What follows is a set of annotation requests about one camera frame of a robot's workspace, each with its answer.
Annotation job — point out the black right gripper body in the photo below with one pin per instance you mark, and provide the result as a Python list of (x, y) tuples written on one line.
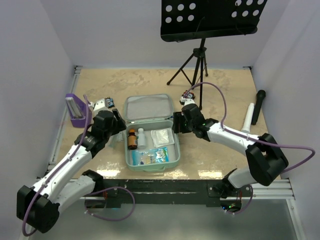
[(184, 126)]

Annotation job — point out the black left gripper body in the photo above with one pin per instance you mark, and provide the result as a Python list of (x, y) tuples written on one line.
[(117, 126)]

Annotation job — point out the teal packet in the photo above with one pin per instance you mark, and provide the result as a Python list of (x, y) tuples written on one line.
[(115, 139)]

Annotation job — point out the amber medicine bottle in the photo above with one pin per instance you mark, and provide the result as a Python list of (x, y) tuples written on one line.
[(132, 140)]

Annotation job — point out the white plastic bottle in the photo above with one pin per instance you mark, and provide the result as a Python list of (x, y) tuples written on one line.
[(141, 139)]

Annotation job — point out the white gauze packet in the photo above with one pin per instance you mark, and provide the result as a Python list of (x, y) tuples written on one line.
[(162, 137)]

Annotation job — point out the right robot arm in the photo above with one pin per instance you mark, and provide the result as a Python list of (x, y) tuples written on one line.
[(265, 160)]

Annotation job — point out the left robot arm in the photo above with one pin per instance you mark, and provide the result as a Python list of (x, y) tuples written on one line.
[(41, 204)]

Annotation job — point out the mint green medicine case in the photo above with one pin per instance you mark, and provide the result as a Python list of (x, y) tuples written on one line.
[(150, 112)]

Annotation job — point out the blue owl toy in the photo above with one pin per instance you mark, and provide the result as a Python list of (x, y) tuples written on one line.
[(110, 102)]

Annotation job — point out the red owl toy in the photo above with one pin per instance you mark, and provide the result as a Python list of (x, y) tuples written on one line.
[(188, 95)]

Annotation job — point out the purple metronome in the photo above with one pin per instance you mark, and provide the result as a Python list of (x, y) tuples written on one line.
[(77, 110)]

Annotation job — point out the white microphone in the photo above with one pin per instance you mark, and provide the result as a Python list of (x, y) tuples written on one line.
[(248, 119)]

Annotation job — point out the black microphone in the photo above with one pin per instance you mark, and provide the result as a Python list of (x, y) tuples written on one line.
[(260, 96)]

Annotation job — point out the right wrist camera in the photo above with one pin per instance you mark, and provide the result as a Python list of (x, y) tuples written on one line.
[(186, 101)]

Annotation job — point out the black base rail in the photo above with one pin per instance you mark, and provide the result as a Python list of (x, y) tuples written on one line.
[(165, 192)]

